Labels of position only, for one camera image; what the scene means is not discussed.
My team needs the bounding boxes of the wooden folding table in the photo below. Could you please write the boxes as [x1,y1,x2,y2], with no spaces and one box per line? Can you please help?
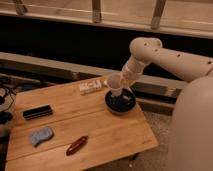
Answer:
[5,82,158,171]

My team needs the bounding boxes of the black rectangular case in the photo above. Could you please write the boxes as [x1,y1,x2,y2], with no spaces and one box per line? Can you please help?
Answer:
[23,105,53,120]

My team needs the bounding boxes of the black cables at left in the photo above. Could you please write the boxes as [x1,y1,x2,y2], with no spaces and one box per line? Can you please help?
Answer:
[0,78,17,141]

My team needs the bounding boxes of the dark ceramic bowl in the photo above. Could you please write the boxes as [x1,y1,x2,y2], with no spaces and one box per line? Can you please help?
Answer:
[105,89,136,115]

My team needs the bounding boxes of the reddish brown oblong object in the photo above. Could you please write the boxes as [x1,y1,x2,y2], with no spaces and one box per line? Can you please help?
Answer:
[66,136,88,156]

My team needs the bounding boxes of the white rectangular box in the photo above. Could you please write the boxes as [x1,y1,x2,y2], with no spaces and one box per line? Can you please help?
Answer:
[79,80,102,95]

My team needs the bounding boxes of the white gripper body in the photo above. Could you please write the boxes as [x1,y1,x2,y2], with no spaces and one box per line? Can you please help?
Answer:
[122,57,147,84]

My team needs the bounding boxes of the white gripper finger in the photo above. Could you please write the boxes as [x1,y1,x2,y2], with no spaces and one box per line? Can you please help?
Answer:
[114,73,124,80]
[123,80,134,89]

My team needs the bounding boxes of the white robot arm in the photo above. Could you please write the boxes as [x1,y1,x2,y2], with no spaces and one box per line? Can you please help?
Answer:
[122,37,213,171]

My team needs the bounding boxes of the white ceramic cup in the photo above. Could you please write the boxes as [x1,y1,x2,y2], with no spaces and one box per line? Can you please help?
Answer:
[106,74,123,96]

